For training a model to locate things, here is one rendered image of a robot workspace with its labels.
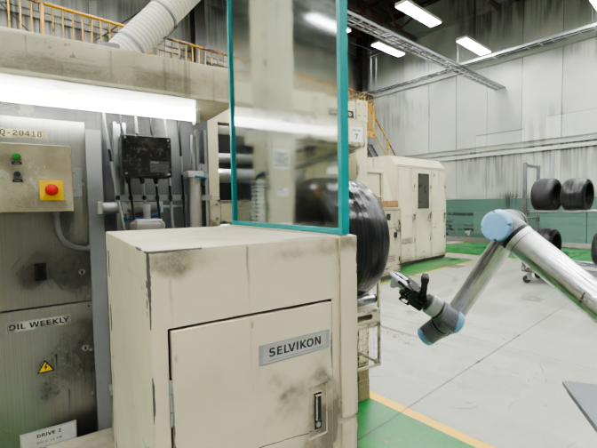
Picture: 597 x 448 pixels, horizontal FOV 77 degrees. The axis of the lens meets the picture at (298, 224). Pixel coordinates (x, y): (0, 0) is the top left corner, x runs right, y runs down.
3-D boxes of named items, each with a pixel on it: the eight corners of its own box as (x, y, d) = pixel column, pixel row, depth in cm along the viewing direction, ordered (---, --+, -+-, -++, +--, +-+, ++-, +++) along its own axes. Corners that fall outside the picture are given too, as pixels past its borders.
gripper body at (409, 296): (396, 298, 162) (419, 314, 162) (409, 285, 158) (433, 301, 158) (397, 288, 169) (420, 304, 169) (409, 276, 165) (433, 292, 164)
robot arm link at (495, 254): (517, 203, 157) (439, 320, 187) (504, 203, 149) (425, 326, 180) (544, 218, 150) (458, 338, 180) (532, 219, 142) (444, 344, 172)
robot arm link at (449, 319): (451, 339, 162) (468, 327, 156) (427, 322, 162) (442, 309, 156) (452, 324, 169) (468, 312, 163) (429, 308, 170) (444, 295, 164)
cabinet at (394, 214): (370, 284, 614) (370, 208, 608) (344, 279, 658) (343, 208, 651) (402, 276, 674) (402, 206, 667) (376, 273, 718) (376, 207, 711)
